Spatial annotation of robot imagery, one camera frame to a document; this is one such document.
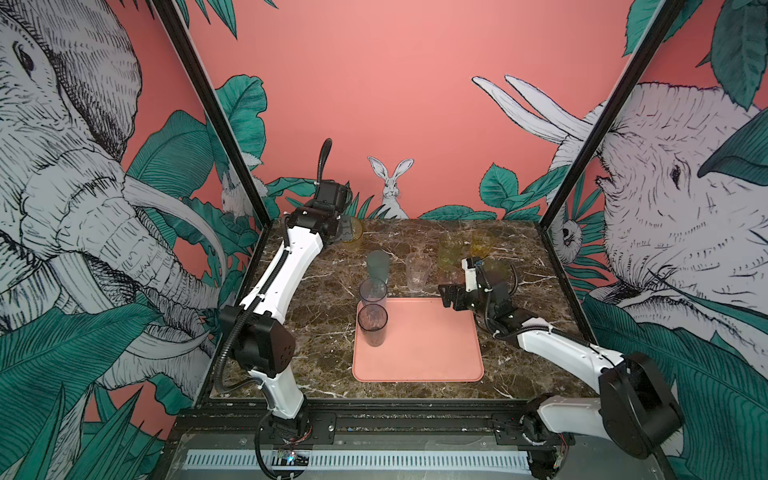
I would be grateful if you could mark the black frame post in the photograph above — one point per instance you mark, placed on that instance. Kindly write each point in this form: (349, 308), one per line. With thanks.
(660, 23)
(172, 21)

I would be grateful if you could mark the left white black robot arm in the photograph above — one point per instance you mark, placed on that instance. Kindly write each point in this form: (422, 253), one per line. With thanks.
(258, 349)

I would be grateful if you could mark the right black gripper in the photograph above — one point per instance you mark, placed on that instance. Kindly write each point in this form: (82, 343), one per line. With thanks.
(453, 289)

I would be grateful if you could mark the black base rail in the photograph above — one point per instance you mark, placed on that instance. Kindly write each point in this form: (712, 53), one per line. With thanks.
(331, 418)

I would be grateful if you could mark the left black frame post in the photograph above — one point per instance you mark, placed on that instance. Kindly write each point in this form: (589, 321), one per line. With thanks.
(172, 21)

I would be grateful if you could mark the dark smoky tumbler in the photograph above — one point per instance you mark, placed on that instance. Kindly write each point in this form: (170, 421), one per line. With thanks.
(372, 321)

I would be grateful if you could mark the blue-grey clear tumbler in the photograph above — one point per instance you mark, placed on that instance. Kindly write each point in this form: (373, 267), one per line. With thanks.
(373, 291)

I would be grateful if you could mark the pink plastic tray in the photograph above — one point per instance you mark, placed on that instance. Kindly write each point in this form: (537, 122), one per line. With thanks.
(424, 342)

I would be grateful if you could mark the yellow short tumbler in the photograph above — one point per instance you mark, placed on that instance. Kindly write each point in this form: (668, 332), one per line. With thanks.
(482, 243)

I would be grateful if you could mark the clear colourless tumbler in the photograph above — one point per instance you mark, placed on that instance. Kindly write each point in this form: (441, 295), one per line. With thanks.
(418, 267)

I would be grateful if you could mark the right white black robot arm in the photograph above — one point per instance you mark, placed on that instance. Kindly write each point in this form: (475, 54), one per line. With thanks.
(634, 406)

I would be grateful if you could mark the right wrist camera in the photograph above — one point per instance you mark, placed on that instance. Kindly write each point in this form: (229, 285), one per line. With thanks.
(470, 267)

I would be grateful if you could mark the amber yellow tumbler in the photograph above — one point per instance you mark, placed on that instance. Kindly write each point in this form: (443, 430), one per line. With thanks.
(354, 229)

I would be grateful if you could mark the right black frame post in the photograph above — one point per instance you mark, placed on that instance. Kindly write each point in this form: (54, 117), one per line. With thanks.
(660, 23)

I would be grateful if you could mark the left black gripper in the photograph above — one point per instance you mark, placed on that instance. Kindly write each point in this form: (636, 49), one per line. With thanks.
(347, 227)

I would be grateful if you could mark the teal frosted tumbler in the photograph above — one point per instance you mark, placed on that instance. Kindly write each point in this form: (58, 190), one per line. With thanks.
(378, 265)

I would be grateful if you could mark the white slotted cable duct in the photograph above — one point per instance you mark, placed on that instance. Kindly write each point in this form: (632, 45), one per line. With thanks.
(344, 460)

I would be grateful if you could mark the light green tumbler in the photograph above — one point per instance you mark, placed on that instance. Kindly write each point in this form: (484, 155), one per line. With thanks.
(450, 251)

